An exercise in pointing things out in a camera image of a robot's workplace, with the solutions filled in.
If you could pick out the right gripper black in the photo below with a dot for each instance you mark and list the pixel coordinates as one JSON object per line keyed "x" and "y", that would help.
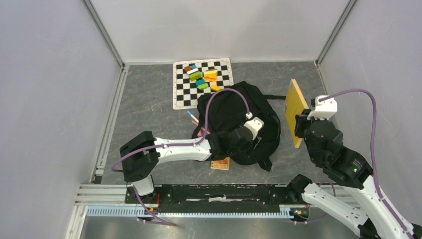
{"x": 301, "y": 120}

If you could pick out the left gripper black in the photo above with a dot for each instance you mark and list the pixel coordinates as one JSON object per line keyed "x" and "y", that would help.
{"x": 248, "y": 149}

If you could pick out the black student backpack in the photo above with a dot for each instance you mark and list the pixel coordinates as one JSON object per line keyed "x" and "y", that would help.
{"x": 225, "y": 110}

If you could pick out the yellow book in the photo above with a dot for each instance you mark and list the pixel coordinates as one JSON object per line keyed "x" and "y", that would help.
{"x": 295, "y": 103}

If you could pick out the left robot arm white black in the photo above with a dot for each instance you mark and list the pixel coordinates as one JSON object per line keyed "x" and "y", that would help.
{"x": 141, "y": 154}

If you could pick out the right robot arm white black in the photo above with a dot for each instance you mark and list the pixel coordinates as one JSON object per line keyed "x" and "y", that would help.
{"x": 375, "y": 217}

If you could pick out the blue white marker pen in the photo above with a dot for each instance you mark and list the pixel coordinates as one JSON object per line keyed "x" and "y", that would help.
{"x": 192, "y": 116}

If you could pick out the small yellow toy block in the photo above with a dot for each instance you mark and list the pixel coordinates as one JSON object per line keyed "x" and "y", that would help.
{"x": 215, "y": 88}

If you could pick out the light green toy block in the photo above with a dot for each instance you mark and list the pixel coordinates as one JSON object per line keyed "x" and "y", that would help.
{"x": 203, "y": 86}

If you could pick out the teal toy block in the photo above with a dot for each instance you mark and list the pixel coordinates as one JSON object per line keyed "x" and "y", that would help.
{"x": 200, "y": 82}

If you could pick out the yellow orange block stack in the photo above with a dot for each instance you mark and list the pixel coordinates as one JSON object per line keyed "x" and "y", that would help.
{"x": 210, "y": 75}

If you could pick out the black white chessboard mat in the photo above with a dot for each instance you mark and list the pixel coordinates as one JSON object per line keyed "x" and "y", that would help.
{"x": 185, "y": 92}

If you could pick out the green toy block stack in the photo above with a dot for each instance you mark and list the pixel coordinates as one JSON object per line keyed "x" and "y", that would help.
{"x": 195, "y": 76}

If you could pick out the brown blue white block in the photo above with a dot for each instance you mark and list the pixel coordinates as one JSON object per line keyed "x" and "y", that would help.
{"x": 191, "y": 69}

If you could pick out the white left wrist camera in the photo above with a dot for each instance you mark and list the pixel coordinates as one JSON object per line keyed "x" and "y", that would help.
{"x": 254, "y": 124}

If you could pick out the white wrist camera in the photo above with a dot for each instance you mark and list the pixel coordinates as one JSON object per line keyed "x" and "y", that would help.
{"x": 254, "y": 124}
{"x": 322, "y": 110}

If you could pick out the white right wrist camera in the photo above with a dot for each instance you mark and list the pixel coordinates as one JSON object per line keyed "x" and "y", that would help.
{"x": 322, "y": 110}

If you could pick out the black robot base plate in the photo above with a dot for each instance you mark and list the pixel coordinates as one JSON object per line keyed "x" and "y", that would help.
{"x": 221, "y": 198}

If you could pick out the slotted cable duct rail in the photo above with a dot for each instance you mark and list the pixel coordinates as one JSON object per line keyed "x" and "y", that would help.
{"x": 139, "y": 211}

